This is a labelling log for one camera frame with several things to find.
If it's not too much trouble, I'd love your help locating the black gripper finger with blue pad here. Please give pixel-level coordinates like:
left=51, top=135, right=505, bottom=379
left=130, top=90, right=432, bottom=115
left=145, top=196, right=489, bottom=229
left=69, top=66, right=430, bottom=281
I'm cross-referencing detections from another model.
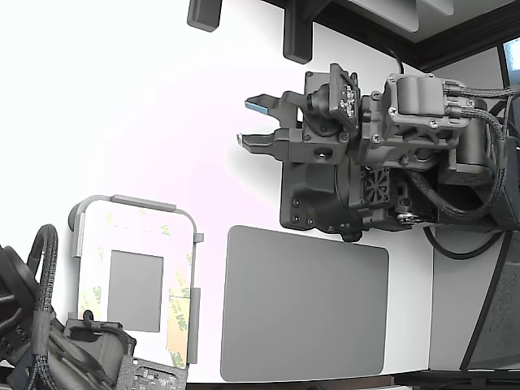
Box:
left=236, top=128, right=304, bottom=162
left=245, top=91, right=304, bottom=129

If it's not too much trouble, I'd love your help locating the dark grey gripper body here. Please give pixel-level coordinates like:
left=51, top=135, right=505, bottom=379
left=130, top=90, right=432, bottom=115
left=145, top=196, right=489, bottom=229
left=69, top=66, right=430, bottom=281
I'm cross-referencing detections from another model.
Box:
left=279, top=129, right=363, bottom=242

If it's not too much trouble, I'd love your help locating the tan curved-corner 3M liner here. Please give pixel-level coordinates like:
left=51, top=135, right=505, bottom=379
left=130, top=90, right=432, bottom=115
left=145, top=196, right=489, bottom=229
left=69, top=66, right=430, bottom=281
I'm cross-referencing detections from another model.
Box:
left=167, top=252, right=193, bottom=300

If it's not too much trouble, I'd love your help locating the grey rectangular mat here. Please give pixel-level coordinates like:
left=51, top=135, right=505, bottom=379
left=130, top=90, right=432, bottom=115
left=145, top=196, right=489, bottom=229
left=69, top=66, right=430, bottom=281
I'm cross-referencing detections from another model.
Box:
left=219, top=224, right=391, bottom=383

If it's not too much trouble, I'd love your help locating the light grey panel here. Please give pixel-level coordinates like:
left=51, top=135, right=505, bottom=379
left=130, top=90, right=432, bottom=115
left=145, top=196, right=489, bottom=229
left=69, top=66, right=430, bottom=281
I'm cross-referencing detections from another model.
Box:
left=419, top=0, right=456, bottom=18
left=349, top=0, right=419, bottom=34

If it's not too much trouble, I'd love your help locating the pale 3M liner strip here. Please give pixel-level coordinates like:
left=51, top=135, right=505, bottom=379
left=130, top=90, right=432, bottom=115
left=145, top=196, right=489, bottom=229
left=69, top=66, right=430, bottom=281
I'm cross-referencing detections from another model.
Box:
left=79, top=243, right=107, bottom=322
left=105, top=206, right=176, bottom=237

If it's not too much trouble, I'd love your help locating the tan straight 3M liner strip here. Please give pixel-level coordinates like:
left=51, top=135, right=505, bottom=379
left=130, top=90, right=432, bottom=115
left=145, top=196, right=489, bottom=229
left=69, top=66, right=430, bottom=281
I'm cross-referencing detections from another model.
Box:
left=165, top=296, right=192, bottom=365

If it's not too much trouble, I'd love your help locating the grey square panel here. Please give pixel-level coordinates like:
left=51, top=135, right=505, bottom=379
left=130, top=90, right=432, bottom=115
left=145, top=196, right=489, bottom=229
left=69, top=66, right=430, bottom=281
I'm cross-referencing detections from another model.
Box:
left=107, top=249, right=166, bottom=334

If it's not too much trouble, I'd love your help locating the dark speckled panel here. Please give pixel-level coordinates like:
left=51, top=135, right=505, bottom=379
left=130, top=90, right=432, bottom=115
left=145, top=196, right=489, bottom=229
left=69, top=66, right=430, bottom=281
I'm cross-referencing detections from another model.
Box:
left=461, top=231, right=520, bottom=371

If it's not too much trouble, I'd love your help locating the black base bar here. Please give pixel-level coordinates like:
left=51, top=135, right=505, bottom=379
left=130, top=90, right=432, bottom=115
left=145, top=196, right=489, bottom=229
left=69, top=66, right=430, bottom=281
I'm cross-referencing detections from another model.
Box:
left=392, top=367, right=520, bottom=390

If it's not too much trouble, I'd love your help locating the blue monitor screen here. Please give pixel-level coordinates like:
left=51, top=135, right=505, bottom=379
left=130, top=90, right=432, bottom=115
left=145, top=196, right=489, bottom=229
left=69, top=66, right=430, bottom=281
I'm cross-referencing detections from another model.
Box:
left=502, top=39, right=520, bottom=89

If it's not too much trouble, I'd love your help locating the dark circuit board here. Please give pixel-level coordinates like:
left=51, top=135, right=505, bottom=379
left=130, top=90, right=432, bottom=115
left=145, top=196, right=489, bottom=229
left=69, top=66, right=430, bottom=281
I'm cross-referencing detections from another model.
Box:
left=116, top=356, right=190, bottom=390

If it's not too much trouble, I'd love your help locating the dark idle machine assembly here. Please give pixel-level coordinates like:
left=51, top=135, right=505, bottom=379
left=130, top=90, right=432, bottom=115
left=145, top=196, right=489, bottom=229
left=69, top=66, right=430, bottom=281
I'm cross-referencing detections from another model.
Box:
left=0, top=243, right=137, bottom=390

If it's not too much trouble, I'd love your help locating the small wrist camera with board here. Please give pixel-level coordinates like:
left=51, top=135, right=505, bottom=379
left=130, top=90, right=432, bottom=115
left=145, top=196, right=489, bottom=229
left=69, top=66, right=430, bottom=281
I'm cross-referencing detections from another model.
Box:
left=304, top=63, right=362, bottom=137

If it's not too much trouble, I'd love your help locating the tall black bracket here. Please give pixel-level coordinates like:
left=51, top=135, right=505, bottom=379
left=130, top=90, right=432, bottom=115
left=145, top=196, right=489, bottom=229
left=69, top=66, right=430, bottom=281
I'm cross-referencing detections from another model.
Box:
left=282, top=0, right=314, bottom=65

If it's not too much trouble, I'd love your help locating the small black bracket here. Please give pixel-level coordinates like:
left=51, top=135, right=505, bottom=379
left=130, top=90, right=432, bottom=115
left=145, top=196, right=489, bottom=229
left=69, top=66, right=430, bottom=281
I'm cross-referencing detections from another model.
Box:
left=186, top=0, right=223, bottom=32

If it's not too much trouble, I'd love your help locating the grey fixture frame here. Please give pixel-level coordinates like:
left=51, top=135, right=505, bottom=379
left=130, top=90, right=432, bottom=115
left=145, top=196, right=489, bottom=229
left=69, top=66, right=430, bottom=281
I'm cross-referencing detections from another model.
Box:
left=67, top=193, right=205, bottom=365

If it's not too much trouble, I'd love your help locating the thin black cable loop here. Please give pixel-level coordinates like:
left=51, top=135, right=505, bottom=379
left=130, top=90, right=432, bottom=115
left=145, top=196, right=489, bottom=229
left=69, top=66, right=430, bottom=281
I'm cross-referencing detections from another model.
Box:
left=422, top=226, right=509, bottom=262

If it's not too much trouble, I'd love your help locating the black frame beam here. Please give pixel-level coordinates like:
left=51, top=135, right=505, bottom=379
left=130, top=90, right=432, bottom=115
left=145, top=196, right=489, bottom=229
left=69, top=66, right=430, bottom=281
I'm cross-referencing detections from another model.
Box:
left=259, top=0, right=520, bottom=75

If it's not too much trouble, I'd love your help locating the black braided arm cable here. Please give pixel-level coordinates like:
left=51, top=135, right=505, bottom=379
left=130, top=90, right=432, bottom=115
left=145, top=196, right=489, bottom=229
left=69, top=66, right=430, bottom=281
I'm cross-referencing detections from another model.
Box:
left=405, top=103, right=511, bottom=219
left=444, top=83, right=520, bottom=101

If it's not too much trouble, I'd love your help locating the thick braided cable loop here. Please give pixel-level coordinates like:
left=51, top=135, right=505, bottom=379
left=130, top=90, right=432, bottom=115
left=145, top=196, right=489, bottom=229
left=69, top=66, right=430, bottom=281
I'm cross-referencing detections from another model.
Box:
left=26, top=223, right=60, bottom=326

